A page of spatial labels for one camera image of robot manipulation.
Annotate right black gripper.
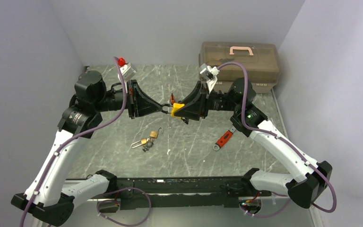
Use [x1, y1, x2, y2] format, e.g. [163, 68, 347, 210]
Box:
[173, 82, 240, 122]

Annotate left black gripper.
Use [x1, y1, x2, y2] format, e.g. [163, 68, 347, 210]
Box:
[94, 80, 163, 120]

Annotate orange padlock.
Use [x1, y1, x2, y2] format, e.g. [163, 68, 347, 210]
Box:
[169, 93, 175, 105]

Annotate yellow padlock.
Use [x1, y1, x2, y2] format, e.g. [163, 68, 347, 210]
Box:
[164, 103, 185, 119]

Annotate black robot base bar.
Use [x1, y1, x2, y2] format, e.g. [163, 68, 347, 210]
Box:
[117, 176, 262, 200]

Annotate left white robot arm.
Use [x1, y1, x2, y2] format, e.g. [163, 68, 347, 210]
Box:
[11, 71, 164, 227]

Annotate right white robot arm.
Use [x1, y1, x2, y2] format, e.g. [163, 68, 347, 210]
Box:
[170, 78, 333, 209]

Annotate small brass padlock open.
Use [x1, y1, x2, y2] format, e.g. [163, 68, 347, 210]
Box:
[149, 127, 164, 139]

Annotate brass padlock long shackle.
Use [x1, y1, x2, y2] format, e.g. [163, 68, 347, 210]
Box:
[131, 138, 149, 148]

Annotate black keys bunch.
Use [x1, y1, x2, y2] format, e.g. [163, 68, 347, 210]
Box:
[142, 140, 154, 152]

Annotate brown translucent toolbox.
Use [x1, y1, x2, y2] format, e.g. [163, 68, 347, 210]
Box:
[199, 41, 280, 94]

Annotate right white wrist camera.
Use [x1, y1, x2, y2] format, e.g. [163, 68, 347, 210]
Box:
[199, 63, 220, 95]

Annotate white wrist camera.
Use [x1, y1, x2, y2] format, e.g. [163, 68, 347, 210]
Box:
[199, 63, 220, 95]
[114, 57, 137, 84]

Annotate red handled adjustable wrench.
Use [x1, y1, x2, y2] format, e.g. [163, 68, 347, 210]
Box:
[213, 126, 236, 151]

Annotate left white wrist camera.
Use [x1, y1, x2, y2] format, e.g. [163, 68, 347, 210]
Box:
[114, 57, 137, 84]

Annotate pink toolbox handle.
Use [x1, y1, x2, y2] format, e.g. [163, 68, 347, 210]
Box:
[229, 46, 254, 56]

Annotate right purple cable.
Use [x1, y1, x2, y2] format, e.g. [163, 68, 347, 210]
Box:
[216, 61, 337, 214]

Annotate aluminium frame rail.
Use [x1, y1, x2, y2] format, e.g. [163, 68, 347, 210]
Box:
[31, 188, 325, 227]

